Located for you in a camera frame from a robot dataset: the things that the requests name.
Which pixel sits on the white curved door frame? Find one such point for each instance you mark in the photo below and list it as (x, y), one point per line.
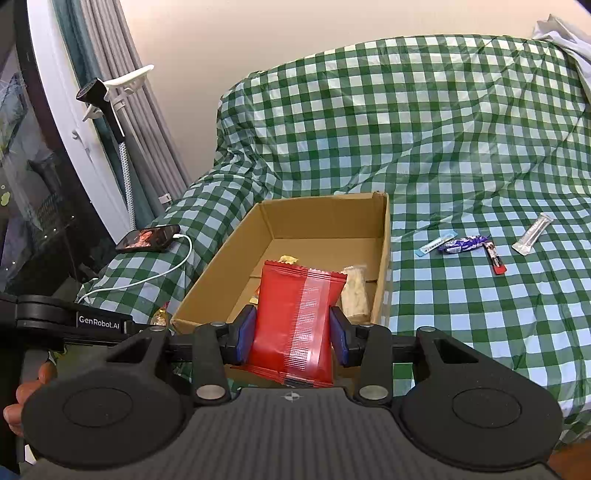
(78, 138)

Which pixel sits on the green checked sofa cover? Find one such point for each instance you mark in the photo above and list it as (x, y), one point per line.
(415, 138)

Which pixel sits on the beige snack packet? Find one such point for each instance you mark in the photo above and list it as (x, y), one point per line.
(356, 293)

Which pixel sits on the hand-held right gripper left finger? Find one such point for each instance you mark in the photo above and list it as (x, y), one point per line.
(244, 336)

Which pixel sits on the cardboard box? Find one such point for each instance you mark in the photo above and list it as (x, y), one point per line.
(318, 221)

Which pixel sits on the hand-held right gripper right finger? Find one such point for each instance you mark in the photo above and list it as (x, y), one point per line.
(340, 337)

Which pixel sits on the purple snack packet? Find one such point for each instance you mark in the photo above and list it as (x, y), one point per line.
(464, 244)

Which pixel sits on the blue and white stick packet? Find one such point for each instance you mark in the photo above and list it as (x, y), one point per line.
(436, 243)

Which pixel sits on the white curtain clip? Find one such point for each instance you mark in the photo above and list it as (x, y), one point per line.
(165, 199)

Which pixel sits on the silver bar wrapper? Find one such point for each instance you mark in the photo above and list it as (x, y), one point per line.
(533, 234)

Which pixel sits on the dark glass door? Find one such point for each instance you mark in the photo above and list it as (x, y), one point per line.
(32, 184)

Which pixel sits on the red snack packet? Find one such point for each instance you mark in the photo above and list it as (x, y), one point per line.
(286, 318)

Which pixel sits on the pale grey crumpled cloth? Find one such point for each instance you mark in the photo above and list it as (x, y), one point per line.
(568, 39)

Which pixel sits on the gold candy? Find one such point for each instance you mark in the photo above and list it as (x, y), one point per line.
(161, 315)

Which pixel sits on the black and red stick packet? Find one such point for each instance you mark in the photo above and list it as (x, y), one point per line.
(495, 259)

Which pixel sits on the black smartphone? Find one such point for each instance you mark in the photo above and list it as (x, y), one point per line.
(147, 238)

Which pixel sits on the person's left hand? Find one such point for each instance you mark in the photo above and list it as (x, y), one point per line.
(27, 392)

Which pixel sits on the yellow snack packet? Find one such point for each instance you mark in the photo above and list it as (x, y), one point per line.
(288, 260)

